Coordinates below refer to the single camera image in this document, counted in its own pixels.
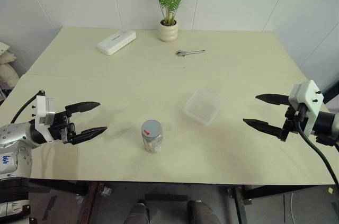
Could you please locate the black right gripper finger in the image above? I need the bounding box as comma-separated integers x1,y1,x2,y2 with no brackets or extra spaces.
255,93,291,107
243,118,284,138

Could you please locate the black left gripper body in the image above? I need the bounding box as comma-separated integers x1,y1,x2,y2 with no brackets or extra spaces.
49,109,77,145

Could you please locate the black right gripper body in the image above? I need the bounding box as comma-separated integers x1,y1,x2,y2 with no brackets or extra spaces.
279,104,309,143

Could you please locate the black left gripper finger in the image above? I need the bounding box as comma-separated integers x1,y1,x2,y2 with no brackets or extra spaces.
70,126,108,146
65,101,102,115

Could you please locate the grey jar lid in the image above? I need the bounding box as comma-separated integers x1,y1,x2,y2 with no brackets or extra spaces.
141,119,163,137

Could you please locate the small metal jar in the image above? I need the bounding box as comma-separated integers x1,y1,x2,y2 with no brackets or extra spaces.
142,130,163,154

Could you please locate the clear plastic container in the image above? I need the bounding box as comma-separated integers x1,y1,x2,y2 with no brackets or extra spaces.
184,88,226,126

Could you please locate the black slanted metal bar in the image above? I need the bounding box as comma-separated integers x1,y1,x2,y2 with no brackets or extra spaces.
322,78,339,103

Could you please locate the white rectangular box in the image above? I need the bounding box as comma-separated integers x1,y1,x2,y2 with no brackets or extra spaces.
95,29,137,56

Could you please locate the beige crumpled cloth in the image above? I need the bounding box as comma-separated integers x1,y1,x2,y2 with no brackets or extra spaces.
0,40,21,90

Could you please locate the dark rounded shape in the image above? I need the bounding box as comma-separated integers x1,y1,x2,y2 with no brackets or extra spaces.
186,200,222,224
126,199,150,224

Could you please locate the silver adjustable wrench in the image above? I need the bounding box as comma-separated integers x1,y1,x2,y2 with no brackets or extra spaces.
175,49,207,58

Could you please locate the green plant in cream pot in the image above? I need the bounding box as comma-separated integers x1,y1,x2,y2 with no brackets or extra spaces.
153,0,191,43

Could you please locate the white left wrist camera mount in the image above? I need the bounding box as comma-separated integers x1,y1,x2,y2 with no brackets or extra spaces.
34,94,57,144

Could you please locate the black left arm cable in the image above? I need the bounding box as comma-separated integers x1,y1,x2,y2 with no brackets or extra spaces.
10,90,45,125

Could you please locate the white floor cable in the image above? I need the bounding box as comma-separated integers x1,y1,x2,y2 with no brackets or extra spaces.
290,191,299,221

